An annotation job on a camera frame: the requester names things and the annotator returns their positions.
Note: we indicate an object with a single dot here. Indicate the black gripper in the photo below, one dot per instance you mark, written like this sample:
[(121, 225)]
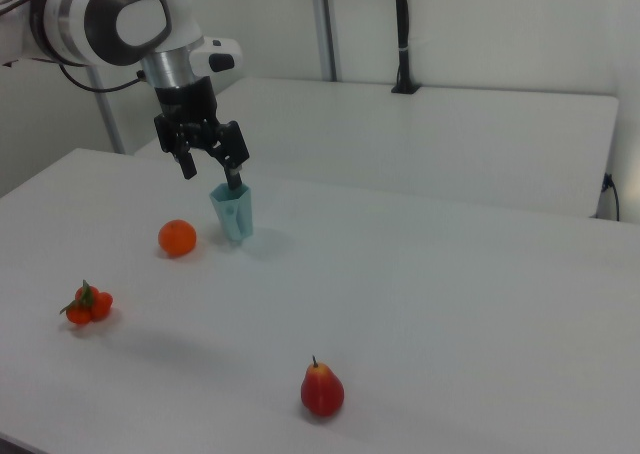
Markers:
[(187, 108)]

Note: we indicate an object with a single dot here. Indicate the grey aluminium frame post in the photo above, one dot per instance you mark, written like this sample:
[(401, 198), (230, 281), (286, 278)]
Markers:
[(326, 26), (107, 109)]

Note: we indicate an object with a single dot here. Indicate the light blue hexagonal mug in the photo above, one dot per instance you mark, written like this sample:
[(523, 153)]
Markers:
[(235, 214)]

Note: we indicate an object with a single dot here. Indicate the red yellow pear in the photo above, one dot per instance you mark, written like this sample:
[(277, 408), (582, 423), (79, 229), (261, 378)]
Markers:
[(322, 388)]

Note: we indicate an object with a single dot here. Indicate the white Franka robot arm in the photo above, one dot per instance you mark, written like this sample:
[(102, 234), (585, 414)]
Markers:
[(100, 19)]

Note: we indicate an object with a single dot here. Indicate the orange fruit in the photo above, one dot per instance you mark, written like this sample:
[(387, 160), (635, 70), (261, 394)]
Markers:
[(177, 237)]

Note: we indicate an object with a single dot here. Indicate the black camera stand pole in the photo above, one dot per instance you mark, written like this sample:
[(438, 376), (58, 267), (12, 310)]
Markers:
[(403, 34)]

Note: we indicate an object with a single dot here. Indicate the red tomato cluster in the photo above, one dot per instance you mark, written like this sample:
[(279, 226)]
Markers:
[(88, 306)]

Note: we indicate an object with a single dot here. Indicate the white rear table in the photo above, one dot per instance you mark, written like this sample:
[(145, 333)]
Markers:
[(425, 139)]

